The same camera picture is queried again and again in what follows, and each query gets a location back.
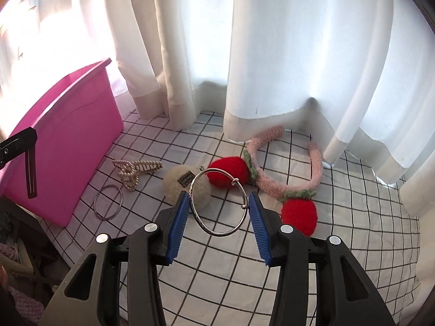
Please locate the white black grid cloth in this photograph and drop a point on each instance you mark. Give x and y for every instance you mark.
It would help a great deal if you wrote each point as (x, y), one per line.
(238, 263)

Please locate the pearl hair claw clip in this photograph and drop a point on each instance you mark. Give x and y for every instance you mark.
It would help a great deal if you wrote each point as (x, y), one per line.
(130, 171)

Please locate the white curtain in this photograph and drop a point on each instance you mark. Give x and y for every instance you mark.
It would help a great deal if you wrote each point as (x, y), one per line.
(356, 74)

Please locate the pink strawberry headband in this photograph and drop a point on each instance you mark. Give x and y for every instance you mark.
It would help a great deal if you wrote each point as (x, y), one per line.
(296, 197)

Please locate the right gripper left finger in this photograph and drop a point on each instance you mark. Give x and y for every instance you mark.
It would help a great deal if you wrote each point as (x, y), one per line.
(89, 294)

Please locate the large silver bangle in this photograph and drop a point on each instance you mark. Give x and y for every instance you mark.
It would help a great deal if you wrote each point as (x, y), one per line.
(108, 202)

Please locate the pink plastic tub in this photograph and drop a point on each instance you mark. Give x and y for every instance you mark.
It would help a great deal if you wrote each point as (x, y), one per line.
(76, 122)

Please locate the beige fluffy pompom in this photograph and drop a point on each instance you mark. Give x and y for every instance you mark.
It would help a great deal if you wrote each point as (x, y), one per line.
(179, 178)

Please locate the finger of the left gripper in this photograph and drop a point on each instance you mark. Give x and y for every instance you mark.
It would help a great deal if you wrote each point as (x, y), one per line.
(16, 145)

